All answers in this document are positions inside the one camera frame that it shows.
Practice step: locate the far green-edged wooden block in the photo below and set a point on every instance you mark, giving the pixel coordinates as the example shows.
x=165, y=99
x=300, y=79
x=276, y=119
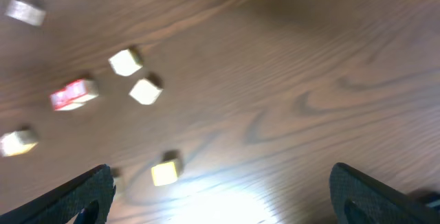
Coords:
x=25, y=12

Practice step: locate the yellow wooden block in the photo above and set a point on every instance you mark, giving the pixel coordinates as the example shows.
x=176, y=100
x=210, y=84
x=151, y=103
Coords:
x=166, y=172

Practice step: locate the red letter A block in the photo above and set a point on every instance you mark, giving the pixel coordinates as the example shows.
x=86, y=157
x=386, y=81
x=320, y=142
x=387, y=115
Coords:
x=61, y=101

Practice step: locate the blue-edged wooden block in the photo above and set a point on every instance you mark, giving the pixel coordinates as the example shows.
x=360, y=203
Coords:
x=126, y=62

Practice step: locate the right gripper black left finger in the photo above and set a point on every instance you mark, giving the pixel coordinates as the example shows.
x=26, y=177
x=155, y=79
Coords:
x=86, y=198

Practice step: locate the red letter I block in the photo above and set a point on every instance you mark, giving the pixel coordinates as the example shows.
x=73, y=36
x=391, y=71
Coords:
x=82, y=90

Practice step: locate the green-edged wooden block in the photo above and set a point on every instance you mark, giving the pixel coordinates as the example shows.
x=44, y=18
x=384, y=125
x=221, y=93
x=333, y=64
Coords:
x=145, y=92
x=25, y=12

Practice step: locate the yellow-edged butterfly block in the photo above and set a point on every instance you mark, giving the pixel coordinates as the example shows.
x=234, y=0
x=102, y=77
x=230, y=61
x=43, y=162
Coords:
x=17, y=143

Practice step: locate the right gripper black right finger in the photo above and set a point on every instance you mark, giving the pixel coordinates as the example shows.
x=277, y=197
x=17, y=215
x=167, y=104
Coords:
x=359, y=198

